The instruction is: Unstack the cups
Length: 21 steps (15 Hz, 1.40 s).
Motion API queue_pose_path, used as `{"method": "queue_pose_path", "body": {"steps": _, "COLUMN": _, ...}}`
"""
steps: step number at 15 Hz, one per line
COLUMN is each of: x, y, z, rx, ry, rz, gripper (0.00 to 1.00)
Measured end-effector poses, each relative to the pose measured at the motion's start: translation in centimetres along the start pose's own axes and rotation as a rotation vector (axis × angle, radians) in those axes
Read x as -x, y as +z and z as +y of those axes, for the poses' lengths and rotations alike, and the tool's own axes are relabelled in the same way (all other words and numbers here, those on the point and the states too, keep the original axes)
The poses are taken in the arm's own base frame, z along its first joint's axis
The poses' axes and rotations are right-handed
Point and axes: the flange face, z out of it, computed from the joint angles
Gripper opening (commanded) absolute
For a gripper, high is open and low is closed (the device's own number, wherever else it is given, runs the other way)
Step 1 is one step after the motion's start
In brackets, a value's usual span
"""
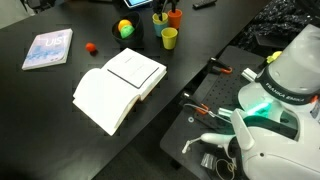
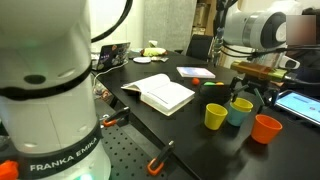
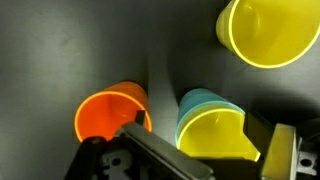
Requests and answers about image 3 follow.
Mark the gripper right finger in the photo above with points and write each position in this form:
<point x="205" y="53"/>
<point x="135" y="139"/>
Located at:
<point x="278" y="153"/>

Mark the yellow plastic cup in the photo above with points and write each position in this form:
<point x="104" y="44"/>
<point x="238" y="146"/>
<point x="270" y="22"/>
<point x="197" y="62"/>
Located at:
<point x="216" y="136"/>
<point x="273" y="30"/>

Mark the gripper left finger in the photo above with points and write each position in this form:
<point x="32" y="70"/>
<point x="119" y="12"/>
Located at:
<point x="160" y="150"/>

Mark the orange plastic cup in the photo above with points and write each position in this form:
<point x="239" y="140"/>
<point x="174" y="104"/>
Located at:
<point x="106" y="116"/>

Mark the teal plastic cup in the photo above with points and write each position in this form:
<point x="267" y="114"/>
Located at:
<point x="196" y="98"/>

